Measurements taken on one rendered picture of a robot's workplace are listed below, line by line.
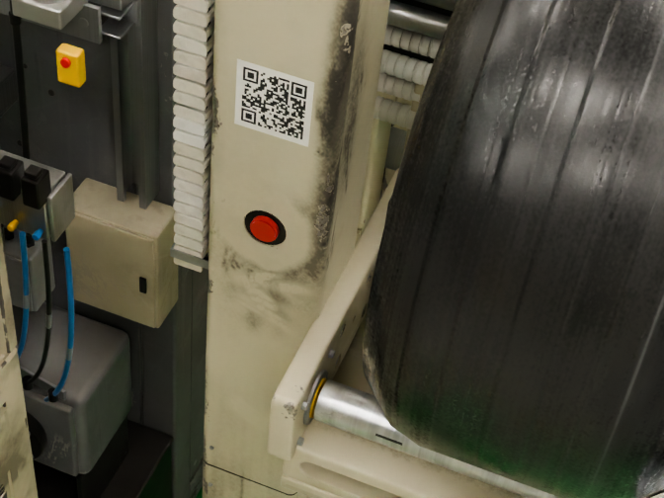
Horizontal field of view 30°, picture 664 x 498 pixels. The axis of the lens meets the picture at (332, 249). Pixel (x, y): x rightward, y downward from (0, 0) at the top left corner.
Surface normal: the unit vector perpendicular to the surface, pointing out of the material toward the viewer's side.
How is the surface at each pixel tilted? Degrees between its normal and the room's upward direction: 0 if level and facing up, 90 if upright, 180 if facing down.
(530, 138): 48
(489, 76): 43
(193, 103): 90
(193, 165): 90
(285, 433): 90
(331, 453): 0
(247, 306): 90
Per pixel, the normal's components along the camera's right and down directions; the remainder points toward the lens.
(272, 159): -0.36, 0.64
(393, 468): 0.09, -0.70
